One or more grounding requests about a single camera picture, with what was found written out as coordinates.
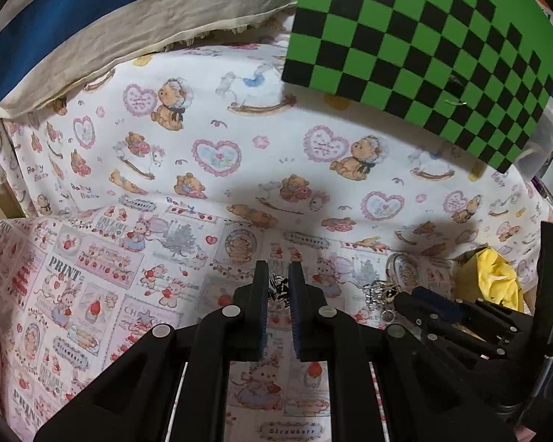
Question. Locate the green black checkered box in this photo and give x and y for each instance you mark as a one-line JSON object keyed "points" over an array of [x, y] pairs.
{"points": [[410, 32]]}

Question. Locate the gold box with yellow lining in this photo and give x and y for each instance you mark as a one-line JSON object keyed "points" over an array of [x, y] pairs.
{"points": [[493, 276]]}

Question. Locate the strawberry printed cloth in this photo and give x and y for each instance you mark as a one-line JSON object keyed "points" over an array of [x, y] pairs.
{"points": [[96, 285]]}

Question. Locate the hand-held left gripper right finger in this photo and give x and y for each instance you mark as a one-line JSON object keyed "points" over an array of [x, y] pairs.
{"points": [[296, 313]]}

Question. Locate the clear plastic container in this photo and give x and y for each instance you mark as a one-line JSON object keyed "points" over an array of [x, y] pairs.
{"points": [[546, 147]]}

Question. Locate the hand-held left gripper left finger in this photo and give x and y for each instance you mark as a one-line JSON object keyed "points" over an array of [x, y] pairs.
{"points": [[259, 313]]}

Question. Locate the black white patterned jewelry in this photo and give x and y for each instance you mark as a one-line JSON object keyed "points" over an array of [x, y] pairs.
{"points": [[279, 291]]}

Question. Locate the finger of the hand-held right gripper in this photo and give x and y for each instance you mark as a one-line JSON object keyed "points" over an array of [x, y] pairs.
{"points": [[414, 313], [431, 295]]}

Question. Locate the blue cream striped towel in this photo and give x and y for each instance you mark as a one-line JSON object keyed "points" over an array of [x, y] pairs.
{"points": [[73, 27]]}

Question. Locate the bear printed cloth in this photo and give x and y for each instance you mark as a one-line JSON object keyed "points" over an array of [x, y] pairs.
{"points": [[267, 147]]}

